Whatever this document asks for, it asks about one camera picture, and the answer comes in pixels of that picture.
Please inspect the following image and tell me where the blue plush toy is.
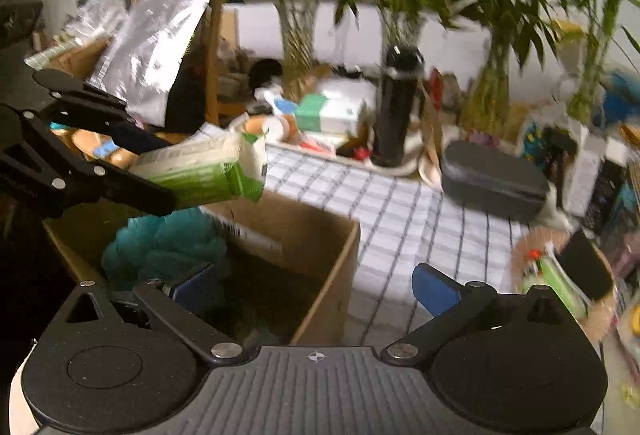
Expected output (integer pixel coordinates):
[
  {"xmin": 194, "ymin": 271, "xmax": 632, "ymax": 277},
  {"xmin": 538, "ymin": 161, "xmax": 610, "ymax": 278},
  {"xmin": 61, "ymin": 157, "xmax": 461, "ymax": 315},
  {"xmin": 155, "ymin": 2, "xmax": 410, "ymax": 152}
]
[{"xmin": 602, "ymin": 70, "xmax": 640, "ymax": 126}]

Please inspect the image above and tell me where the orange brown soft toy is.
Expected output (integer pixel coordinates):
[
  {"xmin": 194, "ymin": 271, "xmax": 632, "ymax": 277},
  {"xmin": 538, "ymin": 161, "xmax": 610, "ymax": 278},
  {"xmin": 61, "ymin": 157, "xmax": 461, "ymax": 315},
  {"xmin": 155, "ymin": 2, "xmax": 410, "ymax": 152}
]
[{"xmin": 244, "ymin": 115, "xmax": 272, "ymax": 137}]

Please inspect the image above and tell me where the cream plastic tray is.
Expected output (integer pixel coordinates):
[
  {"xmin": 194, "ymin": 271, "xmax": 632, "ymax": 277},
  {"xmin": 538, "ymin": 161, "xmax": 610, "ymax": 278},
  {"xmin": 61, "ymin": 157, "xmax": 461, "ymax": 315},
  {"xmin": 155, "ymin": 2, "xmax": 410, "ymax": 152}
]
[
  {"xmin": 240, "ymin": 115, "xmax": 422, "ymax": 177},
  {"xmin": 417, "ymin": 155, "xmax": 452, "ymax": 189}
]

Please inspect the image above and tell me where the green packet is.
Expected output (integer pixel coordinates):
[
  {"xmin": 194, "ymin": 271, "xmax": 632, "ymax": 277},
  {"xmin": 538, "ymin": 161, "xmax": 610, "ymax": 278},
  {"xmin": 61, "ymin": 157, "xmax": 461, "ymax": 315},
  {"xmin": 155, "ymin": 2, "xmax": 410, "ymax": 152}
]
[{"xmin": 537, "ymin": 257, "xmax": 589, "ymax": 321}]

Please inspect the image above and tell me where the black sponge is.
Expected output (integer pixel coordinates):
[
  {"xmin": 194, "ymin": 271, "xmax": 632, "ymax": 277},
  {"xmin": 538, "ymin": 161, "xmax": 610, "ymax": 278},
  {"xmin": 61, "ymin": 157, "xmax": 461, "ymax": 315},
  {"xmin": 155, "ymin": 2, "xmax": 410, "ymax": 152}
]
[{"xmin": 557, "ymin": 230, "xmax": 614, "ymax": 301}]

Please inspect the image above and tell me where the brown cardboard box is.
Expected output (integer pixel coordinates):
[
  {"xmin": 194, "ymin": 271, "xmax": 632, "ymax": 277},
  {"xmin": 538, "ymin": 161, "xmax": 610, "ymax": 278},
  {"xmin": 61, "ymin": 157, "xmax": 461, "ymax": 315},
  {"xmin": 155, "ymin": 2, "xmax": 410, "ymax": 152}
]
[{"xmin": 44, "ymin": 190, "xmax": 362, "ymax": 346}]

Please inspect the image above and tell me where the green white tissue pack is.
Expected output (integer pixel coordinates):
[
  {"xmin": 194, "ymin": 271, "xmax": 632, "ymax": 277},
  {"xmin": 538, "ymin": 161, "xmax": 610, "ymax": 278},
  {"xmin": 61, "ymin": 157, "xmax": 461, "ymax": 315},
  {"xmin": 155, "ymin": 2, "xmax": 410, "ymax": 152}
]
[{"xmin": 294, "ymin": 94, "xmax": 368, "ymax": 136}]

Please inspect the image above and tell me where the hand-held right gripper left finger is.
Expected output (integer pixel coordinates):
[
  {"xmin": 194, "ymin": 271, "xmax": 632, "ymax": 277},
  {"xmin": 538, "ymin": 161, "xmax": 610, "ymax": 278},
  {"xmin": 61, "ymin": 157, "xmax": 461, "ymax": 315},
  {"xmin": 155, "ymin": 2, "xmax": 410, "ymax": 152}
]
[{"xmin": 62, "ymin": 263, "xmax": 251, "ymax": 366}]

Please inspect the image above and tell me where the teal bath loofah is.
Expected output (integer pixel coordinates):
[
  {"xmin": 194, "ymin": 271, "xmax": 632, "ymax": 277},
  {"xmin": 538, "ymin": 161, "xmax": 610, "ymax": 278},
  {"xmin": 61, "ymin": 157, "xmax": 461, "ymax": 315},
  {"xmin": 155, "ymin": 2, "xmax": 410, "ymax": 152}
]
[{"xmin": 102, "ymin": 208, "xmax": 231, "ymax": 311}]

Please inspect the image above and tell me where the black carton box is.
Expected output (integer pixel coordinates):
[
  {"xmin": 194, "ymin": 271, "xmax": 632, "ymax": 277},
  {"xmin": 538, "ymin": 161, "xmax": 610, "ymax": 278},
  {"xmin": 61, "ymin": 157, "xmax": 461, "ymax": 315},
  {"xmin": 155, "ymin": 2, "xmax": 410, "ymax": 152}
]
[{"xmin": 590, "ymin": 160, "xmax": 627, "ymax": 231}]

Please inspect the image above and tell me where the black phone tripod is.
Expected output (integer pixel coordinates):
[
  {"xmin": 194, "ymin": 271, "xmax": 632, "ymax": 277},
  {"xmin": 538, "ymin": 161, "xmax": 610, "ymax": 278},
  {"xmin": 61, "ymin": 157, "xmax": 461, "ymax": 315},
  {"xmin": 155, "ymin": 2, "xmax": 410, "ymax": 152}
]
[{"xmin": 542, "ymin": 128, "xmax": 579, "ymax": 166}]

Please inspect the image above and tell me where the woven basket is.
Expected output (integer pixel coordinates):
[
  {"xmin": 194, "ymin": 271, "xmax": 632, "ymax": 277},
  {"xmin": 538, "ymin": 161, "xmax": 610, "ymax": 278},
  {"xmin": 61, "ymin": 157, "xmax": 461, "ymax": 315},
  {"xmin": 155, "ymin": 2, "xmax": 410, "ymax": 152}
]
[{"xmin": 512, "ymin": 227, "xmax": 619, "ymax": 346}]

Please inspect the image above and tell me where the white carton box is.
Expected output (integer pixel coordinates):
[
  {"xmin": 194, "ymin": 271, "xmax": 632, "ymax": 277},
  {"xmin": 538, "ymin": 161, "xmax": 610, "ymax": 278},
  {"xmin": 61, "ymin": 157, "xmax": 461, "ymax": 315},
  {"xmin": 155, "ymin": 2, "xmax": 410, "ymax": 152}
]
[{"xmin": 565, "ymin": 125, "xmax": 609, "ymax": 216}]

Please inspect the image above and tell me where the green wet wipe pack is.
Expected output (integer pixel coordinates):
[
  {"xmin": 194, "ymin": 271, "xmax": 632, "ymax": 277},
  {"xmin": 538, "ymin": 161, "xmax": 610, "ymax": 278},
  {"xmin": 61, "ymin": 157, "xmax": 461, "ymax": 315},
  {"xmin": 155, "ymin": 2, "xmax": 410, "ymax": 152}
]
[{"xmin": 129, "ymin": 131, "xmax": 267, "ymax": 211}]

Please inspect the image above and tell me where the white patterned plush toy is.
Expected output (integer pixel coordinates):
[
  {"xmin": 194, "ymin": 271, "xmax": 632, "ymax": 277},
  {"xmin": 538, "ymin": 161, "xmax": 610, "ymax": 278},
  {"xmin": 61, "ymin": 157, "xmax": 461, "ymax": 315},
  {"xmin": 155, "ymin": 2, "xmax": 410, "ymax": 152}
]
[{"xmin": 520, "ymin": 118, "xmax": 551, "ymax": 157}]

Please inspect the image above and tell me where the white plastic bag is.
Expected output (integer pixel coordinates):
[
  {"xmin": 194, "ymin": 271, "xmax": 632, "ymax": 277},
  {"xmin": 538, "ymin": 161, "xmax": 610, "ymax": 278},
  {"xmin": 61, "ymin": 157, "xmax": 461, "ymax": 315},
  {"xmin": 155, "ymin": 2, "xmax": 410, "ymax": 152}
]
[{"xmin": 320, "ymin": 78, "xmax": 379, "ymax": 104}]

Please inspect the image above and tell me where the silver foil sheet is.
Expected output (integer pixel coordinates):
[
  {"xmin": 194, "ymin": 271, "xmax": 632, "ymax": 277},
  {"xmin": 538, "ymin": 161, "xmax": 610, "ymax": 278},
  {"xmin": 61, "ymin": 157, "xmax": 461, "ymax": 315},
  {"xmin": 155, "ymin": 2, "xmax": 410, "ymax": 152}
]
[{"xmin": 90, "ymin": 0, "xmax": 221, "ymax": 126}]

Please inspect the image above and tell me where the wooden easel post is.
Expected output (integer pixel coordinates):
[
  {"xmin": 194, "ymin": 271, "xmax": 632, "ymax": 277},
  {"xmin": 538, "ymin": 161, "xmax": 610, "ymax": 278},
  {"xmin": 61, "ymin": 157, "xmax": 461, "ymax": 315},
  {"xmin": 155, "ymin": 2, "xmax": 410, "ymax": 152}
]
[{"xmin": 205, "ymin": 0, "xmax": 231, "ymax": 126}]

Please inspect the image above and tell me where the grey zip case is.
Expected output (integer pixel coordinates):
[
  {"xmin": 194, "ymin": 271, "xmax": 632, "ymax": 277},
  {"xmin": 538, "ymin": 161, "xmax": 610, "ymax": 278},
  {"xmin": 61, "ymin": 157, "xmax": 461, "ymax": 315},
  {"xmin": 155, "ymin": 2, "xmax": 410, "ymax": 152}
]
[{"xmin": 441, "ymin": 140, "xmax": 551, "ymax": 221}]

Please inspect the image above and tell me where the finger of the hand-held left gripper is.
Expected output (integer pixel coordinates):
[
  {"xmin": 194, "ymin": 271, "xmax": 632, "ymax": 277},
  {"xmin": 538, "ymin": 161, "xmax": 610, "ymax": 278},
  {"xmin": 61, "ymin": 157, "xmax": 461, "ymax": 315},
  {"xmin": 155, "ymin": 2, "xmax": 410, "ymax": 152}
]
[
  {"xmin": 32, "ymin": 69, "xmax": 173, "ymax": 155},
  {"xmin": 0, "ymin": 104, "xmax": 177, "ymax": 218}
]

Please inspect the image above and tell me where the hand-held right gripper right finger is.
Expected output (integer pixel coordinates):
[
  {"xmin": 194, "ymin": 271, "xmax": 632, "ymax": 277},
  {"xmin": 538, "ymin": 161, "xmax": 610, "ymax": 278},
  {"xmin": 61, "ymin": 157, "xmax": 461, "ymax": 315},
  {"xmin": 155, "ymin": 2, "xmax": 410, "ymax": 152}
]
[{"xmin": 381, "ymin": 263, "xmax": 583, "ymax": 364}]

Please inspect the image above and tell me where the black thermos bottle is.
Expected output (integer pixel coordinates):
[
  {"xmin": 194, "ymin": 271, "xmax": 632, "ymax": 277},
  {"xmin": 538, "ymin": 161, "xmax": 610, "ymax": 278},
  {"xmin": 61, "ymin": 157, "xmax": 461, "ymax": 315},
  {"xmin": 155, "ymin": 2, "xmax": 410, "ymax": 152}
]
[{"xmin": 372, "ymin": 45, "xmax": 426, "ymax": 168}]

